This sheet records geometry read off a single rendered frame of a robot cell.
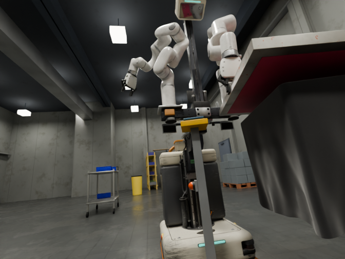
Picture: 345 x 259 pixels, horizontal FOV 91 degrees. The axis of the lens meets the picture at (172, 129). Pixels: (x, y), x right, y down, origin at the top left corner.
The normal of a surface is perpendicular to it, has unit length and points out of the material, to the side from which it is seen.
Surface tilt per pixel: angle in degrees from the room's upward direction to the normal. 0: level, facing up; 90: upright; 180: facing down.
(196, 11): 154
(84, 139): 90
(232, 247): 90
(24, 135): 90
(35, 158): 90
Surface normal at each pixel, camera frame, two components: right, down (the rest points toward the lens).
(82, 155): 0.13, -0.26
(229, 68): -0.16, -0.21
